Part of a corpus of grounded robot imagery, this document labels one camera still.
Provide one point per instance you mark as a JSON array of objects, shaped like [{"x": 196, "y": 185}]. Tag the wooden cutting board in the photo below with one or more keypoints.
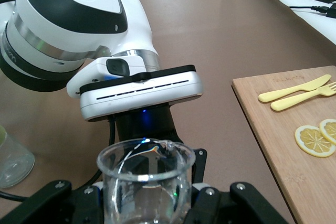
[{"x": 275, "y": 142}]

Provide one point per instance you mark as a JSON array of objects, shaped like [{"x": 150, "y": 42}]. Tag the lemon slice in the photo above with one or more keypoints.
[
  {"x": 312, "y": 141},
  {"x": 329, "y": 129}
]

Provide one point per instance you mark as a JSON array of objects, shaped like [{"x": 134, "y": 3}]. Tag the clear glass beaker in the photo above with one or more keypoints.
[{"x": 144, "y": 200}]

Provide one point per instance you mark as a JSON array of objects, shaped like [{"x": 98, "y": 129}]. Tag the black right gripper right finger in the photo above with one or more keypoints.
[{"x": 236, "y": 208}]

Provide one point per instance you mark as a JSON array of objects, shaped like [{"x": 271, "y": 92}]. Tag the yellow plastic fork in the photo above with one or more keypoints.
[{"x": 294, "y": 102}]

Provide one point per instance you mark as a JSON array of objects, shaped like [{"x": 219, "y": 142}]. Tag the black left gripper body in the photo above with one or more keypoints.
[{"x": 152, "y": 124}]

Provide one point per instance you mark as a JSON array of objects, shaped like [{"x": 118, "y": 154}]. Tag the yellow plastic knife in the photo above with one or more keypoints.
[{"x": 288, "y": 91}]

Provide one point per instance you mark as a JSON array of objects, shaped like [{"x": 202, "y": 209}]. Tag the green sleeved glass bottle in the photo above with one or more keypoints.
[{"x": 15, "y": 163}]

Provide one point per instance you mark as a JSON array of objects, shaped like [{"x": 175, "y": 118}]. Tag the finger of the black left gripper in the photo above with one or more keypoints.
[{"x": 200, "y": 166}]

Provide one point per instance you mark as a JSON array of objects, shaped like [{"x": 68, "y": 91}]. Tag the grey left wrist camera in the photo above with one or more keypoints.
[{"x": 147, "y": 95}]

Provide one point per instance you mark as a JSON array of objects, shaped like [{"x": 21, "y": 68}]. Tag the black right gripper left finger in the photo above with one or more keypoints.
[{"x": 52, "y": 205}]

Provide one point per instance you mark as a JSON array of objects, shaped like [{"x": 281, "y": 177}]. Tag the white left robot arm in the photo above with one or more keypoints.
[{"x": 78, "y": 24}]

